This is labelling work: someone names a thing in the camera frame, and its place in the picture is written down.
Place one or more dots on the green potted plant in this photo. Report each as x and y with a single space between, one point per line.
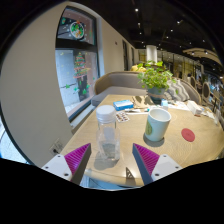
155 78

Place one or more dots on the white and orange box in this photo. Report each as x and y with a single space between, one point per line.
194 108

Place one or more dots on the ceiling lights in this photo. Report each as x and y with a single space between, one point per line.
136 10

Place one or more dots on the white marker pen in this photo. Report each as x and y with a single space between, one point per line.
136 111

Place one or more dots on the decorated glass window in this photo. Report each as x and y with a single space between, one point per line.
75 66

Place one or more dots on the pill blister pack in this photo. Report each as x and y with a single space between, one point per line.
122 116

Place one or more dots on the white paper cup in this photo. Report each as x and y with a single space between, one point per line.
157 125

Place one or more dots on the white wall outlet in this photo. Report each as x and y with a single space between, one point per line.
56 146

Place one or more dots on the grey curved sofa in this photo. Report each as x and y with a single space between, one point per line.
116 81

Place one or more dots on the brown paper sheet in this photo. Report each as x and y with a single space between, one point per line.
140 101

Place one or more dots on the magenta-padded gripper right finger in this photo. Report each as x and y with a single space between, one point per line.
146 158

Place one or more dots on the grey zigzag striped cushion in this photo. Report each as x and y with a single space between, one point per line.
180 90

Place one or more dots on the clear bottle with white cap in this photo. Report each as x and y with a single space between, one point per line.
107 133

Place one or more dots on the round-backed chairs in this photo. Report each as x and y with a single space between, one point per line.
206 90

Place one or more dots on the small blue white box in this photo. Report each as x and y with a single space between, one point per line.
164 102

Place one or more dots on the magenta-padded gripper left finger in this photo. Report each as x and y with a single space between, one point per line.
77 156

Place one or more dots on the flat round red coaster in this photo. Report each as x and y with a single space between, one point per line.
188 135

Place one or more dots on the flat blue box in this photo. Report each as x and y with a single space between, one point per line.
123 105

